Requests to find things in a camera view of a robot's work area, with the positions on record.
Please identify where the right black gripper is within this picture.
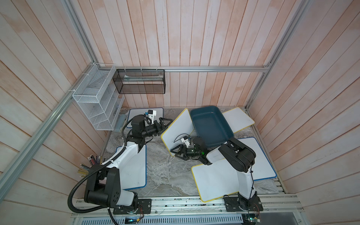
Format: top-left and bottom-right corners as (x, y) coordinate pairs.
(171, 145), (201, 160)

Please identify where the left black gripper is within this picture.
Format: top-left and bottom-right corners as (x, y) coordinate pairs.
(142, 118), (173, 138)

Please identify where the yellow-framed whiteboard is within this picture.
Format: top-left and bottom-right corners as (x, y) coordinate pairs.
(222, 107), (255, 133)
(161, 108), (194, 157)
(191, 159), (248, 203)

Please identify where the teal plastic storage box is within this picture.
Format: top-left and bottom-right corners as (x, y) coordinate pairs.
(190, 106), (234, 148)

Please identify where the blue-framed whiteboard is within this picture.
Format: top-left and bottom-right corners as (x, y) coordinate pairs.
(206, 137), (278, 182)
(114, 145), (147, 190)
(127, 108), (164, 128)

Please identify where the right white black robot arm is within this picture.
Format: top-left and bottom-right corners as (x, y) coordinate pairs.
(170, 136), (256, 202)

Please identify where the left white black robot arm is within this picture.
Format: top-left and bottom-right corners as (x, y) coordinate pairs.
(84, 114), (173, 211)

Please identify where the black mesh basket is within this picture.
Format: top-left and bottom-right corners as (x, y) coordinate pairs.
(112, 68), (166, 94)

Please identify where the pencil cup with pencils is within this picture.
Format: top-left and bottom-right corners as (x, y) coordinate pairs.
(77, 155), (107, 181)

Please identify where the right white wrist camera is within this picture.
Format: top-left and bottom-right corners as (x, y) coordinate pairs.
(181, 136), (191, 146)

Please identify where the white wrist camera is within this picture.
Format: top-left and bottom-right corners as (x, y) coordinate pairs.
(181, 136), (191, 146)
(144, 109), (157, 123)

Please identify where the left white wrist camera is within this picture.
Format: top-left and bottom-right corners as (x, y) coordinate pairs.
(144, 109), (157, 123)

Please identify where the aluminium mounting rail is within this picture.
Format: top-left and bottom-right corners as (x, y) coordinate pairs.
(70, 193), (306, 225)

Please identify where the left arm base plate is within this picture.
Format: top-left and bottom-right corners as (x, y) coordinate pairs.
(113, 198), (152, 215)

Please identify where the white wire mesh shelf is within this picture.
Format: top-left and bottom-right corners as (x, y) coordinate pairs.
(73, 63), (125, 131)

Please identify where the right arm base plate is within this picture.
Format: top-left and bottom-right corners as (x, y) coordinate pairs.
(223, 192), (263, 212)

